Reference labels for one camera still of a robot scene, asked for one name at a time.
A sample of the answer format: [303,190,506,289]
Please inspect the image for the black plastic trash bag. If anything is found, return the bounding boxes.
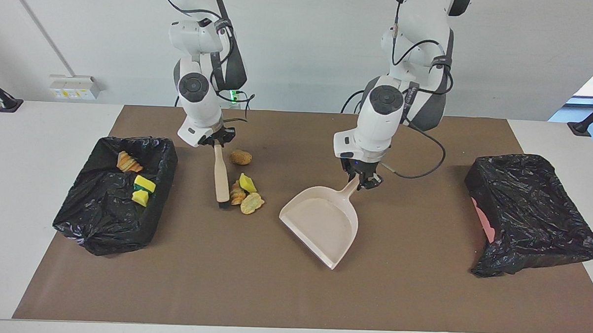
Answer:
[461,152,593,282]

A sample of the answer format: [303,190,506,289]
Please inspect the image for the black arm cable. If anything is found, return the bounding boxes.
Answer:
[379,0,453,181]
[207,60,257,125]

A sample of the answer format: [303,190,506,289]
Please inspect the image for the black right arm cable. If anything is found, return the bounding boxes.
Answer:
[207,60,257,125]

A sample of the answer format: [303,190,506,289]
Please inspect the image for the black left base cable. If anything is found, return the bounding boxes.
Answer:
[340,89,366,114]

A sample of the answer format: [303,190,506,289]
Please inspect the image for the brown table mat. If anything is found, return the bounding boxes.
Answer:
[12,101,593,333]

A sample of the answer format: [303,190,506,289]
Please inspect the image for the striped croissant bread piece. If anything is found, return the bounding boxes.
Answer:
[116,150,144,174]

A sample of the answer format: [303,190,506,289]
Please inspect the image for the white wall power strip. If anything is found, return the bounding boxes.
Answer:
[48,74,104,101]

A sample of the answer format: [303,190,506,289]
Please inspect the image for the black clamp stand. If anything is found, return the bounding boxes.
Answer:
[567,94,593,137]
[0,73,25,114]

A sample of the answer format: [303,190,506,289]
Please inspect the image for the pale bread piece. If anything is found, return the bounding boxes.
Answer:
[240,192,266,216]

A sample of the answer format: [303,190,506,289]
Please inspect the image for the pink plastic bin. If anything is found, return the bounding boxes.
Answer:
[470,197,498,244]

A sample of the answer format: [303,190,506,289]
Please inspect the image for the left black-bagged bin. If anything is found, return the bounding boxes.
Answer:
[51,133,179,259]

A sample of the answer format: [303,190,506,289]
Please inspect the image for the L-shaped yellow sponge piece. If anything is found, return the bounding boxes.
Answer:
[239,172,258,194]

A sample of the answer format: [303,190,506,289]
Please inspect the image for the beige plastic dustpan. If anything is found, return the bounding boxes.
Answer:
[277,172,362,271]

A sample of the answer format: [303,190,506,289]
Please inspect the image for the large yellow sponge chunk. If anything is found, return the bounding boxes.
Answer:
[133,175,157,194]

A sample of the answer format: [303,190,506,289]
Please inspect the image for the small orange striped bread piece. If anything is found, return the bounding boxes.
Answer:
[229,180,247,206]

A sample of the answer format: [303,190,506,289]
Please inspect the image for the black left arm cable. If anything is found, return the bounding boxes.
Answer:
[379,0,453,181]

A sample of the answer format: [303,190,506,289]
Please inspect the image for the beige hand brush black bristles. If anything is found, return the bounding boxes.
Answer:
[211,143,233,207]

